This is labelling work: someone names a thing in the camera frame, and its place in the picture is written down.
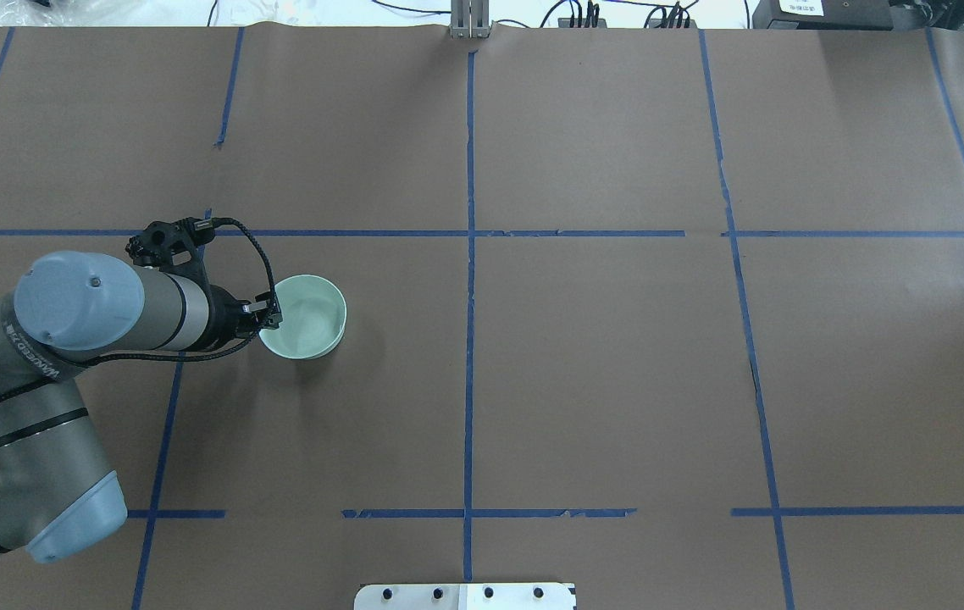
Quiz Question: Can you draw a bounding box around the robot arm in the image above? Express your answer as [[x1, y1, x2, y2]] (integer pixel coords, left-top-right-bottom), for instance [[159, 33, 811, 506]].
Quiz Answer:
[[0, 251, 281, 563]]

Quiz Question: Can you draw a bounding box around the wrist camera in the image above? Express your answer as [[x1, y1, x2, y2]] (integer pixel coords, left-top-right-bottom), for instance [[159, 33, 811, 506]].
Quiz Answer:
[[125, 217, 216, 283]]

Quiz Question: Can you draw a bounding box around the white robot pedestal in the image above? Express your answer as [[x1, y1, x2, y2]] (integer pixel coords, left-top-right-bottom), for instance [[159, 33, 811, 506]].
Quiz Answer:
[[353, 582, 578, 609]]

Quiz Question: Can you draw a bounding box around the aluminium frame post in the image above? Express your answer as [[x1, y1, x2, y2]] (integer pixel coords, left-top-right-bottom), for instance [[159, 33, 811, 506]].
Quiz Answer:
[[450, 0, 492, 40]]

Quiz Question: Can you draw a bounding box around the mint green bowl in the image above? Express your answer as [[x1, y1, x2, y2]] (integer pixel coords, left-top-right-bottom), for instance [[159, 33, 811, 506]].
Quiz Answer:
[[260, 274, 347, 360]]

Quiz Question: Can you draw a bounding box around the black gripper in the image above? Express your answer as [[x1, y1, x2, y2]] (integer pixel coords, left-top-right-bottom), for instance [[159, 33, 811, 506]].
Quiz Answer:
[[208, 288, 282, 350]]

